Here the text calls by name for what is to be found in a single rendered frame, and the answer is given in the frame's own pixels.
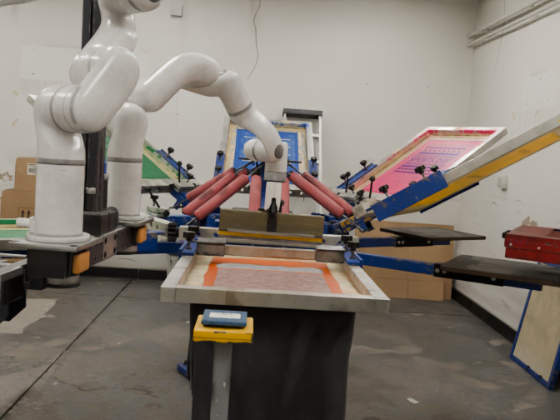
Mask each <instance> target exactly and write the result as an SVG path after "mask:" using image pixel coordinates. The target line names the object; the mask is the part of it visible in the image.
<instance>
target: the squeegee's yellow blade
mask: <svg viewBox="0 0 560 420"><path fill-rule="evenodd" d="M218 234H222V235H233V236H244V237H255V238H276V239H287V240H298V241H309V242H320V243H322V242H323V239H322V238H306V237H285V236H274V235H263V234H252V233H241V232H228V231H219V230H218Z"/></svg>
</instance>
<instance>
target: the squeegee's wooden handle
mask: <svg viewBox="0 0 560 420"><path fill-rule="evenodd" d="M267 224H268V212H261V211H251V210H240V209H230V208H221V209H220V218H219V229H218V230H219V231H227V230H228V228H232V229H243V230H254V231H265V232H266V231H267ZM323 228H324V216H313V215H303V214H292V213H282V212H277V228H276V233H296V234H307V235H314V238H323Z"/></svg>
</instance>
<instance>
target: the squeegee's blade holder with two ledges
mask: <svg viewBox="0 0 560 420"><path fill-rule="evenodd" d="M227 231H228V232H231V233H252V234H263V235H274V236H285V237H296V238H314V235H307V234H296V233H286V232H265V231H254V230H243V229H232V228H228V229H227Z"/></svg>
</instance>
